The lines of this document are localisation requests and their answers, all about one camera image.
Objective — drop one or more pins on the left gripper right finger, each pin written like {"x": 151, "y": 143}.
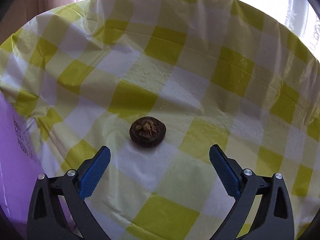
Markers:
{"x": 274, "y": 216}

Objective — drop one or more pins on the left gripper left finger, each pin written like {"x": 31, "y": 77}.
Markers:
{"x": 46, "y": 219}

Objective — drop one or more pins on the purple cardboard box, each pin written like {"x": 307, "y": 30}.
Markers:
{"x": 20, "y": 169}

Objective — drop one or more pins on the yellow white checkered tablecloth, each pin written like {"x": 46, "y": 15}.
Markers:
{"x": 213, "y": 71}

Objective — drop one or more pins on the pink floral curtain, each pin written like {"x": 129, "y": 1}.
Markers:
{"x": 15, "y": 13}

